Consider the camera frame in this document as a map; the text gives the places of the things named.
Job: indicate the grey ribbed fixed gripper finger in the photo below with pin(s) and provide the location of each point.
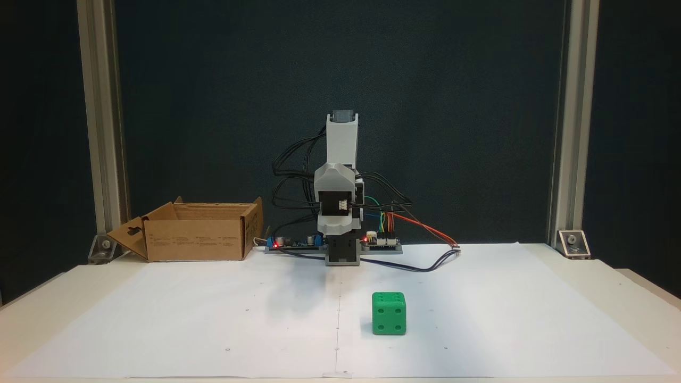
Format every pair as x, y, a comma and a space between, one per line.
335, 229

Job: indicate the green dice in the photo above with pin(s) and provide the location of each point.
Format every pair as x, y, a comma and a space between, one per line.
388, 314

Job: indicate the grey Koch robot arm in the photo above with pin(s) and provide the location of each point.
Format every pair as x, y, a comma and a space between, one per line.
343, 138

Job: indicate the open cardboard box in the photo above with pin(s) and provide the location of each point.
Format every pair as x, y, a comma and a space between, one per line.
197, 242

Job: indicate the metal corner bracket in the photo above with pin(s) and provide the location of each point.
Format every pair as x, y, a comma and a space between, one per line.
105, 246
573, 243

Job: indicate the aluminium frame post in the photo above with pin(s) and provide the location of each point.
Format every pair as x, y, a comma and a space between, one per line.
577, 117
101, 117

